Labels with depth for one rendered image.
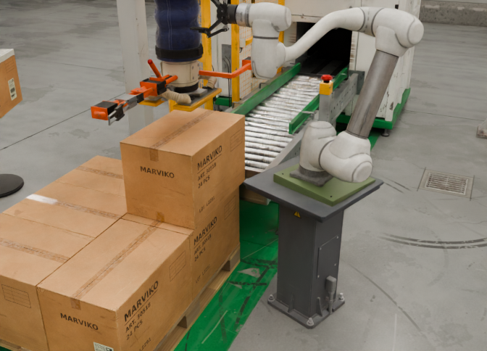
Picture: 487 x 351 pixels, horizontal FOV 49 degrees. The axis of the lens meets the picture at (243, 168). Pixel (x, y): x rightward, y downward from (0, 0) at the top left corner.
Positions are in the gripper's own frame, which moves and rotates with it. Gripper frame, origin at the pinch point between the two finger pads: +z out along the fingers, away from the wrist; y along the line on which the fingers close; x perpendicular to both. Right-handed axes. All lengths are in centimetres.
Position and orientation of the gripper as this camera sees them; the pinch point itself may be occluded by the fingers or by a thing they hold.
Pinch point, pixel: (193, 11)
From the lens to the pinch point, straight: 229.2
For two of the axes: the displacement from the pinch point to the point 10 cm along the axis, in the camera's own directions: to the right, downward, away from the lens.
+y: 0.0, 9.0, 4.3
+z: -9.2, -1.7, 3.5
